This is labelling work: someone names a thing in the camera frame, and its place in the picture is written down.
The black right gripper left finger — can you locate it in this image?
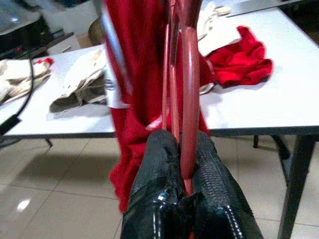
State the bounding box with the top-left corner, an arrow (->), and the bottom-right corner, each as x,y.
119,130 -> 186,239

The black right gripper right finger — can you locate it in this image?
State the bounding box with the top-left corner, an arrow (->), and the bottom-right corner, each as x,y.
185,131 -> 265,239

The dark red plastic hanger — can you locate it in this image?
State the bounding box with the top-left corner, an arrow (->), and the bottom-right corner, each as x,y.
160,0 -> 202,195

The red shirt white trim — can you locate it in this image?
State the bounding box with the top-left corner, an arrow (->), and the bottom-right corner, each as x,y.
102,0 -> 215,215

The small red garment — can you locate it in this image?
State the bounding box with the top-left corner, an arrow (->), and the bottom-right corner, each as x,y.
205,24 -> 275,88

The cream cloth garment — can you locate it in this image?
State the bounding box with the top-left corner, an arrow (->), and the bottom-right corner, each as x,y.
0,57 -> 54,105

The grey white back table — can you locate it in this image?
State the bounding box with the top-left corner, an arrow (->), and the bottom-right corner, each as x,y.
224,0 -> 307,18

